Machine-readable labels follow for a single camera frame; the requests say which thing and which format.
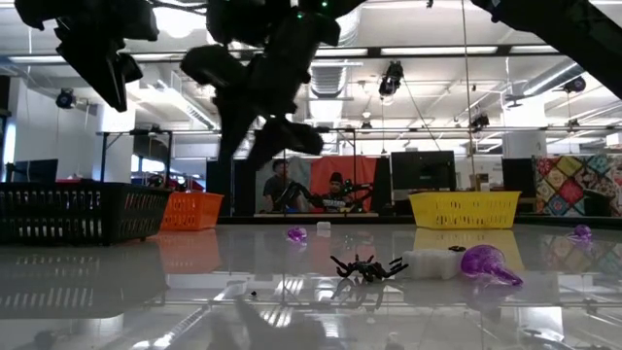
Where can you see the silver round air duct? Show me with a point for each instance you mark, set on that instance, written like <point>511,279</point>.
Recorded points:
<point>549,78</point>

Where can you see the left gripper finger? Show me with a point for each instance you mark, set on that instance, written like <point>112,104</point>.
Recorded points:
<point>121,73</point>
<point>92,58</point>

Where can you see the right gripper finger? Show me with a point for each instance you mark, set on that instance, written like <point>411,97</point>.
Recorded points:
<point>243,116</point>
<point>226,126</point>

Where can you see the background wooden workbench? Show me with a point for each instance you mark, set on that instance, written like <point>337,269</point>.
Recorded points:
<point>316,214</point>

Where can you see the purple witch hat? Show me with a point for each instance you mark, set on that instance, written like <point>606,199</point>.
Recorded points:
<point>297,234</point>
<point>581,231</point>
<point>481,262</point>

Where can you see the grey cloth backdrop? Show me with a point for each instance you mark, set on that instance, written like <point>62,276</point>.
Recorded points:
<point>301,167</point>

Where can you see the black partition panel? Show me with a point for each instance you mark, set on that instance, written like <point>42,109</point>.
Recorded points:
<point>228,194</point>

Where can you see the black aluminium table frame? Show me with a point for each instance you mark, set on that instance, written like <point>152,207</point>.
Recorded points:
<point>291,220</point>

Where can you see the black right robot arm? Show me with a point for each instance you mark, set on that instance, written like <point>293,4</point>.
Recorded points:
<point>559,29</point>

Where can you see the colourful patchwork quilt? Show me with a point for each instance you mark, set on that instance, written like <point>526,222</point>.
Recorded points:
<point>568,185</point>

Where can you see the background black robot arm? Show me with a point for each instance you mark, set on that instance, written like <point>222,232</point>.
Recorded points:
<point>291,192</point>
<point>357,187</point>

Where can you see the yellow slotted plastic basket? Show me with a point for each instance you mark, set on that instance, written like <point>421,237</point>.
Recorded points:
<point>461,196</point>

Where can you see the black plastic spider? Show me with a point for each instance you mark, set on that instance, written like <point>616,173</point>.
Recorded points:
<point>369,268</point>

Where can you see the black metal frame stand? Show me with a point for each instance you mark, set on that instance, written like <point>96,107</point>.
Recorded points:
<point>136,132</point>

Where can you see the ribbed ventilation duct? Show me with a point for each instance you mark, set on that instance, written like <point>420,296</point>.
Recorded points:
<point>329,80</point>

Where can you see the black ceiling-hung camera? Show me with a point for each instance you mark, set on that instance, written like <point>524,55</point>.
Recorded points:
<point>65,98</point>
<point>391,78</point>
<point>480,121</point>
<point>575,84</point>

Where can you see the orange slotted plastic basket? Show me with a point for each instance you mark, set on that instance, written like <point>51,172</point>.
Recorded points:
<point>194,195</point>

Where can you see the orange cloth backdrop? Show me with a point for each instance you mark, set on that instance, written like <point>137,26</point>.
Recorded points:
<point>364,170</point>

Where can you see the long ceiling light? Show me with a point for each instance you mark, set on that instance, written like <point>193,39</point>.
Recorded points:
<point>437,50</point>
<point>340,51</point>
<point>34,59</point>
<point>534,48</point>

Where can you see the person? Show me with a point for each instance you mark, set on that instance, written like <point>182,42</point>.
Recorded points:
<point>274,189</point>
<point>335,179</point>

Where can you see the black slotted plastic basket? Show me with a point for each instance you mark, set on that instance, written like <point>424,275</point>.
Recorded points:
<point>73,186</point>

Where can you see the dark monitor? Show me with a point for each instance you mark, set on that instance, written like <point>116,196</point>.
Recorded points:
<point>34,170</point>

